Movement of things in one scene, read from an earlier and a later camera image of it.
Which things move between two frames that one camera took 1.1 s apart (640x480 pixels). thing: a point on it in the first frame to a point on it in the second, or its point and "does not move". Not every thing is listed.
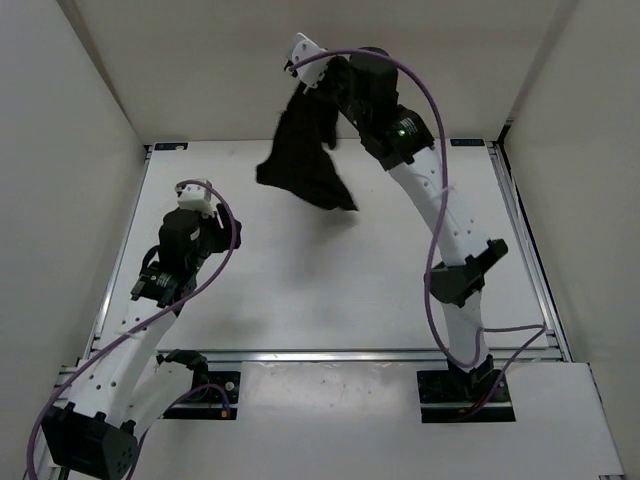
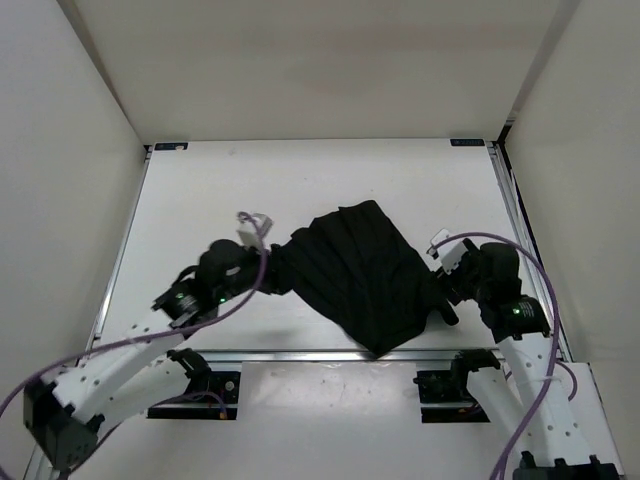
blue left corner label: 171,146 does not move
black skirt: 299,163 to 355,266
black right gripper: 349,65 to 471,256
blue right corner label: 467,142 does not move
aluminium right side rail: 549,303 does not move
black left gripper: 222,241 to 250,252
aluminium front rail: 362,358 does not move
